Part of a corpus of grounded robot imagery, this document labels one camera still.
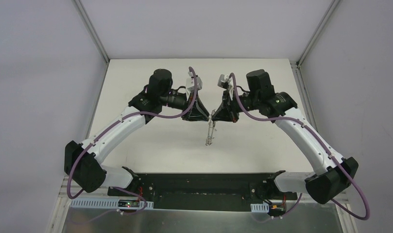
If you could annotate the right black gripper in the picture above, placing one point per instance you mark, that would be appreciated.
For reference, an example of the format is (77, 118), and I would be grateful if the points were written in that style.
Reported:
(230, 108)

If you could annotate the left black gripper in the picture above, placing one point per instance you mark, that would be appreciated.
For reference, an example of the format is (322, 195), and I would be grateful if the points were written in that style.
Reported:
(190, 107)

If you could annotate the round metal keyring disc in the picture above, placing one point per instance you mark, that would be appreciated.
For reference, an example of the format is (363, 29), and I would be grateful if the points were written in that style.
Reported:
(211, 130)

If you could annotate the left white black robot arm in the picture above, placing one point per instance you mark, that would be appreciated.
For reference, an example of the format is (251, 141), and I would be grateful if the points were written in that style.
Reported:
(83, 162)

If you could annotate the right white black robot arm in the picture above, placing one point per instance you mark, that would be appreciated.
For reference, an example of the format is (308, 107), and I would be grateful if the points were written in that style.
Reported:
(331, 171)

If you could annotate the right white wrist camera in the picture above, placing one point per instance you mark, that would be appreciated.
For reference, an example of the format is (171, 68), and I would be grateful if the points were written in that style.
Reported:
(225, 82)

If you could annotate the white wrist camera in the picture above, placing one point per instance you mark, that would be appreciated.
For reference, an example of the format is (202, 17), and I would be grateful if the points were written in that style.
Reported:
(194, 83)
(225, 82)

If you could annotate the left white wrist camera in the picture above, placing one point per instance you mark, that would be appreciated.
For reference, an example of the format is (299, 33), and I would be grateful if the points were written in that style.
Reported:
(194, 83)

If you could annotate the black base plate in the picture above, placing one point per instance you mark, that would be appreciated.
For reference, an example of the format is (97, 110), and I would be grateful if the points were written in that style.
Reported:
(233, 192)

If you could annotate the right white cable duct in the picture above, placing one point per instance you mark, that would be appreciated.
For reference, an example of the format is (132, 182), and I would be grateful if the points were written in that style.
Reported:
(259, 208)

